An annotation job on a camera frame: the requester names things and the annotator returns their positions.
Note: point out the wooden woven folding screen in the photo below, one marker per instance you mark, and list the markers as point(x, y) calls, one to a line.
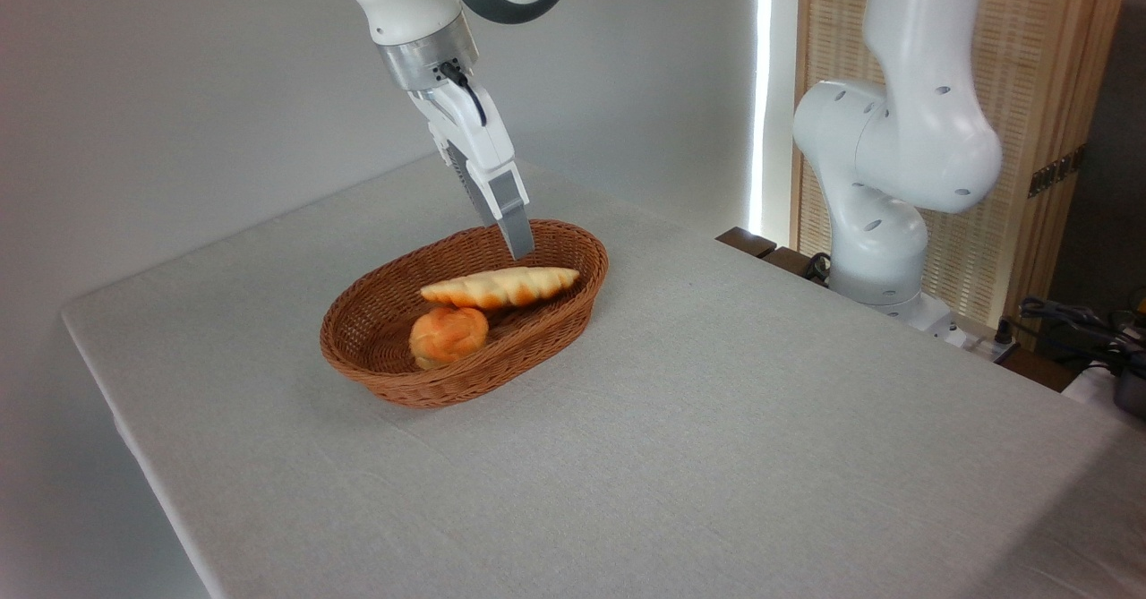
point(1039, 44)

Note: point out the dark metal screen hinge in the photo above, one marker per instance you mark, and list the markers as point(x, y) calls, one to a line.
point(1056, 172)

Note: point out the round orange knotted bread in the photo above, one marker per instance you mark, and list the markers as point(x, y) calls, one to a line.
point(448, 338)

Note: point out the light grey tablecloth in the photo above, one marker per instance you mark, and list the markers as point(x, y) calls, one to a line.
point(761, 420)

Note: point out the brown wicker oval basket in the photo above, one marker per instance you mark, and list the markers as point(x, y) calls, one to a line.
point(546, 330)

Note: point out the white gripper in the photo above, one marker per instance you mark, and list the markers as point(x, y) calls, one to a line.
point(474, 138)

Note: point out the long braided golden bread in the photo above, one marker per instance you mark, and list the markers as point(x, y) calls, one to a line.
point(501, 286)

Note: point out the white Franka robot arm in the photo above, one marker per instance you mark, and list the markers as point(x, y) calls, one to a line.
point(904, 142)

